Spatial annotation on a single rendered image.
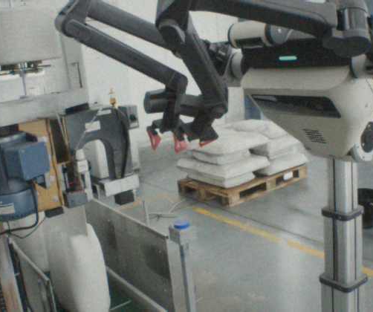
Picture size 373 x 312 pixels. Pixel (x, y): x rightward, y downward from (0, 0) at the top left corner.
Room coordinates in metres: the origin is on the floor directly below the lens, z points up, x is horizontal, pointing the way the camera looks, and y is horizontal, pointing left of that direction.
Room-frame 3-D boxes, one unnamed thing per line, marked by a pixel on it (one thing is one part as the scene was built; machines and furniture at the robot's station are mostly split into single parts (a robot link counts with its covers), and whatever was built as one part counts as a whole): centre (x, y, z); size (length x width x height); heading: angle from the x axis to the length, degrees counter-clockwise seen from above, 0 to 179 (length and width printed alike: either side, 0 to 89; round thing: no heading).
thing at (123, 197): (1.67, 0.26, 0.98); 0.09 x 0.05 x 0.05; 125
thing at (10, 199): (1.28, 0.55, 1.21); 0.15 x 0.15 x 0.25
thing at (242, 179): (4.51, -0.28, 0.20); 0.66 x 0.44 x 0.12; 35
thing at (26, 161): (1.23, 0.46, 1.25); 0.10 x 0.08 x 0.12; 150
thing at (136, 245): (2.25, 0.44, 0.54); 1.05 x 0.02 x 0.41; 35
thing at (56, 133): (1.60, 0.50, 1.26); 0.22 x 0.05 x 0.16; 35
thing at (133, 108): (1.71, 0.22, 1.29); 0.08 x 0.05 x 0.09; 35
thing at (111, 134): (1.72, 0.40, 1.21); 0.30 x 0.25 x 0.30; 35
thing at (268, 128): (4.94, -0.81, 0.56); 0.67 x 0.43 x 0.15; 35
